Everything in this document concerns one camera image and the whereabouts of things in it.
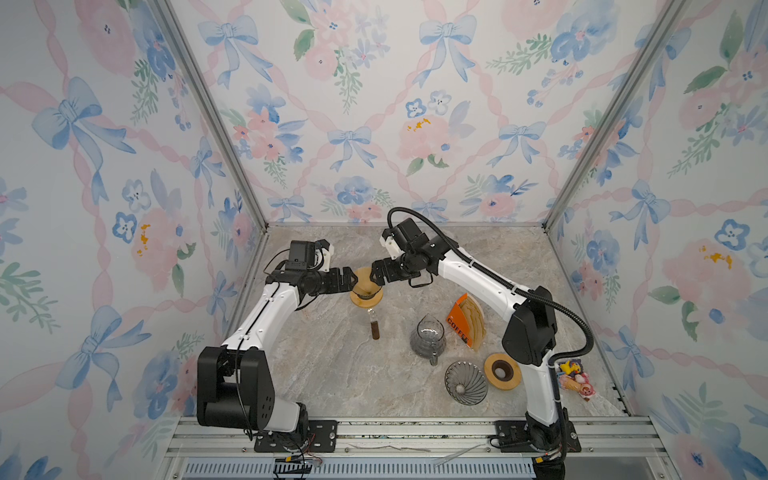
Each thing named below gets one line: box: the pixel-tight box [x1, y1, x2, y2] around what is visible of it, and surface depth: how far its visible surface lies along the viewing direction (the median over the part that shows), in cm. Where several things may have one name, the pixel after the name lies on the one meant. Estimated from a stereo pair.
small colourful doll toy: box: [556, 358, 596, 402], surface depth 82 cm
